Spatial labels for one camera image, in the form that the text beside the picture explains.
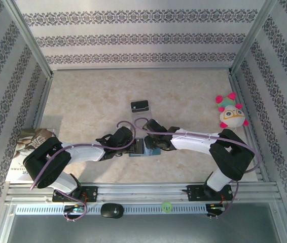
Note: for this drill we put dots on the teal card holder wallet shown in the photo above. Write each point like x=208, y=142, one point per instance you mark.
x=156, y=152

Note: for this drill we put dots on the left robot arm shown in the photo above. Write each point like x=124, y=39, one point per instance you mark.
x=85, y=154

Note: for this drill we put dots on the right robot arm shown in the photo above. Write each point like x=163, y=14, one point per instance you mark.
x=191, y=144

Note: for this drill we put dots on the clear acrylic card stand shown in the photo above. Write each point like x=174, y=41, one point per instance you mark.
x=139, y=116

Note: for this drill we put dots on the black computer mouse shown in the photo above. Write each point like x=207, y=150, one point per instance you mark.
x=111, y=210

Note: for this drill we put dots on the plush toy with glasses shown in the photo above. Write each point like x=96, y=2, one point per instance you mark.
x=232, y=116

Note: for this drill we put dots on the left circuit board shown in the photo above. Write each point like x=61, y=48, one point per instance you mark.
x=75, y=209

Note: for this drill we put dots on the circuit board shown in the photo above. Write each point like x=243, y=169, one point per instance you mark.
x=75, y=209
x=215, y=208

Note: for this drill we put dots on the grey metal sheet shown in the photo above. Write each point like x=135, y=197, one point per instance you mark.
x=158, y=230

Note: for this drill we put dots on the right circuit board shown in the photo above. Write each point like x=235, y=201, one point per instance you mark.
x=215, y=208

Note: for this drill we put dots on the paperback book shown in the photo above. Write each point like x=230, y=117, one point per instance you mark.
x=32, y=141

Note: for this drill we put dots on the aluminium mounting rail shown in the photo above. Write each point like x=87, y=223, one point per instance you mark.
x=146, y=189

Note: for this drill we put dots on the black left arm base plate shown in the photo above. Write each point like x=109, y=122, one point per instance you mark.
x=90, y=189

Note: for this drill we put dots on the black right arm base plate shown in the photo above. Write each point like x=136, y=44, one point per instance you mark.
x=194, y=195

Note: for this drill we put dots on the aluminium back rail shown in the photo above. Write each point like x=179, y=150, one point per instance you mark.
x=141, y=69

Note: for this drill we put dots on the aluminium side rail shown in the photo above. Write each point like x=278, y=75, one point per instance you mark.
x=42, y=101
x=235, y=86

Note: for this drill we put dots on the aluminium frame post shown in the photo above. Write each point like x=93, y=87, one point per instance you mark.
x=32, y=43
x=252, y=38

